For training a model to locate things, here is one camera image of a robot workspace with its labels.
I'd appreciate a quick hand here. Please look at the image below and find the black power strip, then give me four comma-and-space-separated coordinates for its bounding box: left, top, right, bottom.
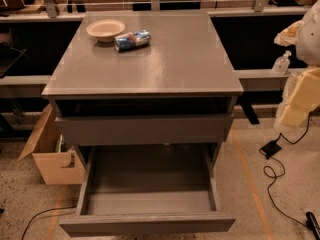
306, 212, 320, 240

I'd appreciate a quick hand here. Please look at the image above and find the grey metal railing frame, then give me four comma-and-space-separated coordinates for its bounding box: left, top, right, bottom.
0, 0, 320, 23

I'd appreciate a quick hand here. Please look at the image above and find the grey drawer cabinet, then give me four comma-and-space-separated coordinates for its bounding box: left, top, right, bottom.
41, 10, 244, 158

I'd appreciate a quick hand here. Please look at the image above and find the grey drawer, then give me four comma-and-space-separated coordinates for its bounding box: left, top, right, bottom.
60, 144, 235, 237
55, 114, 234, 146

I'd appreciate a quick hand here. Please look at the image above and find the beige paper bowl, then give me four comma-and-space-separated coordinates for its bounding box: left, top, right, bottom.
86, 19, 125, 42

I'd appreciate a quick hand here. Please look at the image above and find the clear sanitizer pump bottle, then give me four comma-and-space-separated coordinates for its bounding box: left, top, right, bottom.
272, 50, 291, 75

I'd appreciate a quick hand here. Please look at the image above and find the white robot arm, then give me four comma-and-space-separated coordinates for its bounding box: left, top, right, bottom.
274, 0, 320, 130

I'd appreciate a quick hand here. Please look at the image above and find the black floor cable left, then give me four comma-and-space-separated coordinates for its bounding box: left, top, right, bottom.
21, 205, 78, 240

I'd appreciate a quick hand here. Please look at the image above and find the brown cardboard box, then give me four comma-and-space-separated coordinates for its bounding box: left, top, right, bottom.
18, 105, 85, 185

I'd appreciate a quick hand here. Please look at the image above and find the black power adapter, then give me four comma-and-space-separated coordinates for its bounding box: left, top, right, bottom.
259, 141, 281, 159

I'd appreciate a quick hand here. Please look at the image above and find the grey top drawer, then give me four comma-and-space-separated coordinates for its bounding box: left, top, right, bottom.
55, 114, 234, 146

